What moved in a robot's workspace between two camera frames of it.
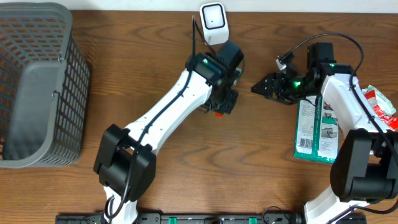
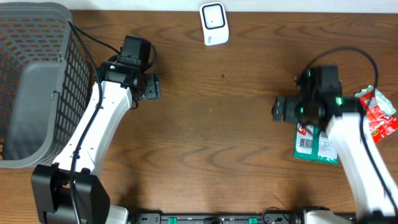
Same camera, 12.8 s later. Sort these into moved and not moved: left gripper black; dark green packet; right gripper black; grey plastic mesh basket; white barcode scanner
Moved: right gripper black; left gripper black
Not moved: grey plastic mesh basket; dark green packet; white barcode scanner
